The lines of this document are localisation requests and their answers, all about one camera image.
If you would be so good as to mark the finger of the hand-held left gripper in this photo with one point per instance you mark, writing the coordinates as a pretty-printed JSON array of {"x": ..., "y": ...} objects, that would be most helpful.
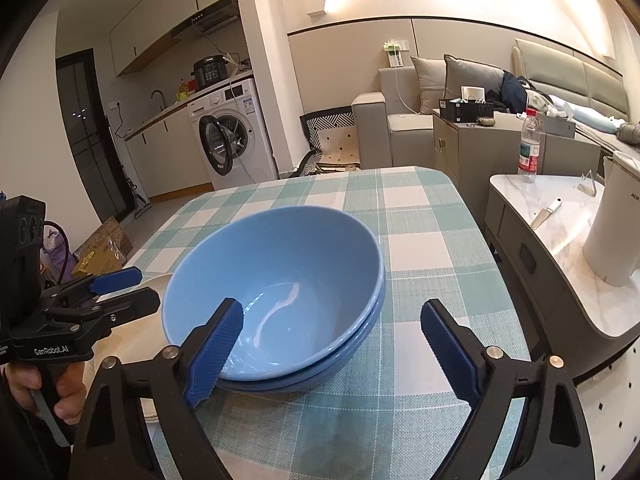
[
  {"x": 135, "y": 302},
  {"x": 117, "y": 280}
]

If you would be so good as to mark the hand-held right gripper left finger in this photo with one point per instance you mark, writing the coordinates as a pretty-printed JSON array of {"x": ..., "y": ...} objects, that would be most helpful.
[{"x": 215, "y": 355}]

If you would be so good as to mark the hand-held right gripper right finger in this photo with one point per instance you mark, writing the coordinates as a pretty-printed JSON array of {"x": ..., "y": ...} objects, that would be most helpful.
[{"x": 450, "y": 350}]

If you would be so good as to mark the cream plate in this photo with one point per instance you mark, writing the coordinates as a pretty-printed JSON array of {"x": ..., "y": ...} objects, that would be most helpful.
[{"x": 135, "y": 335}]

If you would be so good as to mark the blue bowl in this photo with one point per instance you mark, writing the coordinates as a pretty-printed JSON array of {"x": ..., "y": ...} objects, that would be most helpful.
[
  {"x": 340, "y": 367},
  {"x": 280, "y": 260}
]

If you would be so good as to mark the person's left hand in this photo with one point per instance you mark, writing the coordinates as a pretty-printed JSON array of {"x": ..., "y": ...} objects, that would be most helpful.
[{"x": 22, "y": 382}]

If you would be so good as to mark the yellow printed cardboard box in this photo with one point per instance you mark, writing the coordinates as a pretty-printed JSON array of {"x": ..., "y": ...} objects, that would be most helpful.
[{"x": 100, "y": 262}]

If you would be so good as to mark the purple plastic bag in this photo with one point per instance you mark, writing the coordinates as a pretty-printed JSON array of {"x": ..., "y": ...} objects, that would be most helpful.
[{"x": 50, "y": 255}]

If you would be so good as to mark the brown patterned carton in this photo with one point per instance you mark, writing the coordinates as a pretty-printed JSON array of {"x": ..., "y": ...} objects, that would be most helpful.
[{"x": 112, "y": 235}]

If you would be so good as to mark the floor mop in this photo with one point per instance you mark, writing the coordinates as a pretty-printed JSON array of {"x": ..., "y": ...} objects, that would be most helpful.
[{"x": 137, "y": 200}]

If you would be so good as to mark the green checked tablecloth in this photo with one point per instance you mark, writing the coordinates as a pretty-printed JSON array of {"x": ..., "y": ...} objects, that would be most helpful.
[{"x": 425, "y": 240}]

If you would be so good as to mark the white kitchen counter cabinet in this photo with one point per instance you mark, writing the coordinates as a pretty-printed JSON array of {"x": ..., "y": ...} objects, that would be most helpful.
[{"x": 160, "y": 155}]

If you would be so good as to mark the marble top side table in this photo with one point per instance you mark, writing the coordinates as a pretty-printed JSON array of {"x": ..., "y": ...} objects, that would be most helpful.
[{"x": 565, "y": 270}]

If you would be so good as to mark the dark glass sliding door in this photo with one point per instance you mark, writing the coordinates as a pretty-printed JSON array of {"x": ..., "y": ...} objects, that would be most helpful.
[{"x": 85, "y": 130}]

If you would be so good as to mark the knife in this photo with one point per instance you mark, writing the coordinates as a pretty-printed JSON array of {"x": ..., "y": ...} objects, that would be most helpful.
[{"x": 545, "y": 215}]

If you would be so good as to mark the kitchen faucet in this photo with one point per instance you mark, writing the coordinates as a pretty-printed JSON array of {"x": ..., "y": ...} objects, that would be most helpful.
[{"x": 159, "y": 97}]

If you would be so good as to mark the grey bedside cabinet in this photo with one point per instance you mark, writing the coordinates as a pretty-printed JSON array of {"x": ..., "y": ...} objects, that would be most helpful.
[{"x": 465, "y": 150}]

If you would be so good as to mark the yellow bottle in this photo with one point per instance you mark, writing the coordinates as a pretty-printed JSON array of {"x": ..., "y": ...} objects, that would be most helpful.
[{"x": 185, "y": 91}]

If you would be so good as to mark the white washing machine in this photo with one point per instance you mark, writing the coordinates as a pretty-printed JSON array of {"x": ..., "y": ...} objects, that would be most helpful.
[{"x": 255, "y": 130}]

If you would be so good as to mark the white electric kettle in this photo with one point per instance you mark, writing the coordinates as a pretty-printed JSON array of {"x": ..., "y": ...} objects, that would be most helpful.
[{"x": 615, "y": 230}]

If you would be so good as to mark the small metal stand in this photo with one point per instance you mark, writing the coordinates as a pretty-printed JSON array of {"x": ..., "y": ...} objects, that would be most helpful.
[{"x": 587, "y": 186}]

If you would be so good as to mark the clear water bottle red label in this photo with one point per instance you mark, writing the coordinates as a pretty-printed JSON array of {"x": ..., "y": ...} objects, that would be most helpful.
[{"x": 530, "y": 150}]

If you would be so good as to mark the black pressure cooker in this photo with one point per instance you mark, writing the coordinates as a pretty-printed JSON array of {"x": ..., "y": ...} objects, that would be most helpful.
[{"x": 210, "y": 72}]

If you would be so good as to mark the grey sofa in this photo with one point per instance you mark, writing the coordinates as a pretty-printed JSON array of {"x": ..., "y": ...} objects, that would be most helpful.
[{"x": 370, "y": 125}]

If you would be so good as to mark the black storage box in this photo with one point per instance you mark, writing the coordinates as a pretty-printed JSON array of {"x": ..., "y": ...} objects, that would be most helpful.
[{"x": 462, "y": 110}]

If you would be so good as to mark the grey tissue box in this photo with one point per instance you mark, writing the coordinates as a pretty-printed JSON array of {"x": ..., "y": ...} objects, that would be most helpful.
[{"x": 560, "y": 125}]

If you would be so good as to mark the dark jacket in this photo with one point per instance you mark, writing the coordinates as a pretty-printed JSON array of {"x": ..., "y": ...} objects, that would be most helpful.
[{"x": 512, "y": 92}]

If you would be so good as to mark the light grey cushion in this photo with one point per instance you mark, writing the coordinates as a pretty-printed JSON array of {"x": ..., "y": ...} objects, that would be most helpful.
[{"x": 427, "y": 82}]

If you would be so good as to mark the light blue pillow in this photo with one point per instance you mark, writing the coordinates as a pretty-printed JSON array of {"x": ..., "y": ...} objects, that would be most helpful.
[{"x": 595, "y": 116}]

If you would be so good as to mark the range hood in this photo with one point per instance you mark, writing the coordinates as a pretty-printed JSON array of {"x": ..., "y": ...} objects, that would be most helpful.
[{"x": 210, "y": 17}]

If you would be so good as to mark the dark grey cushion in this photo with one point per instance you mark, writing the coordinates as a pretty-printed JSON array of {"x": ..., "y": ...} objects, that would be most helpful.
[{"x": 472, "y": 72}]

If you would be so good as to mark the grey jacket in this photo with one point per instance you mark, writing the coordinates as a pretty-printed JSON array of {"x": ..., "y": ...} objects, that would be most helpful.
[{"x": 629, "y": 132}]

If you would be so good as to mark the bed with padded headboard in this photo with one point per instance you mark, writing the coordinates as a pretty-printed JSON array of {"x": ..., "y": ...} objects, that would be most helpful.
[{"x": 570, "y": 70}]

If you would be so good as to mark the white wall kitchen cabinets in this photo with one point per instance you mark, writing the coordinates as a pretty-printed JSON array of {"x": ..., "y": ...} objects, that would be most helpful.
[{"x": 150, "y": 25}]

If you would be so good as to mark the white wall socket panel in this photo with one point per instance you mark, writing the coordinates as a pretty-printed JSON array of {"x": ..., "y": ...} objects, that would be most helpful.
[{"x": 396, "y": 52}]

